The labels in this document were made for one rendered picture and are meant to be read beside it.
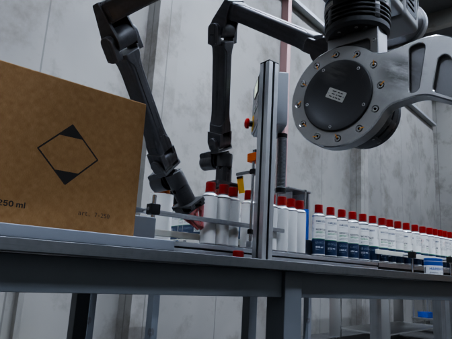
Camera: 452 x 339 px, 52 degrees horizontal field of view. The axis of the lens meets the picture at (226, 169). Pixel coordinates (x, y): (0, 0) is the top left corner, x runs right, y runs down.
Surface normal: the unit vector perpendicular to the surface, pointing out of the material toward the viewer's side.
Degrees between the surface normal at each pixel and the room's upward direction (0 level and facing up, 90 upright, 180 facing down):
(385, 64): 90
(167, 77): 90
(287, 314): 90
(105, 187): 90
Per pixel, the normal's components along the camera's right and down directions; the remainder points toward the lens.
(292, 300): 0.64, -0.13
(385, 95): -0.64, -0.20
